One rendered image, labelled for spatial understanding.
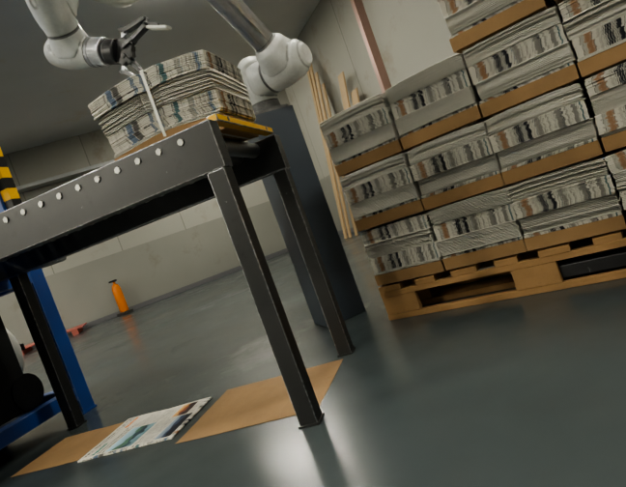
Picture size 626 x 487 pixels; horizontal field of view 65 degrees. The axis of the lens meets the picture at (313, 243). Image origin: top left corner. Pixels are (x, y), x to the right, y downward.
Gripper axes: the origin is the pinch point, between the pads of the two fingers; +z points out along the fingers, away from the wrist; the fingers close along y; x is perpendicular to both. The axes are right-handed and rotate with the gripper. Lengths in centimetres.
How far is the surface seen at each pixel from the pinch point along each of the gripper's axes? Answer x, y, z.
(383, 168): -43, 33, 64
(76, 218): 30, 49, -10
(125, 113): 13.8, 20.0, -5.1
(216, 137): 28.4, 26.6, 30.3
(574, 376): 35, 73, 114
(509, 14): -25, -14, 100
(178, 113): 13.3, 19.6, 11.4
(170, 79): 13.7, 10.6, 9.4
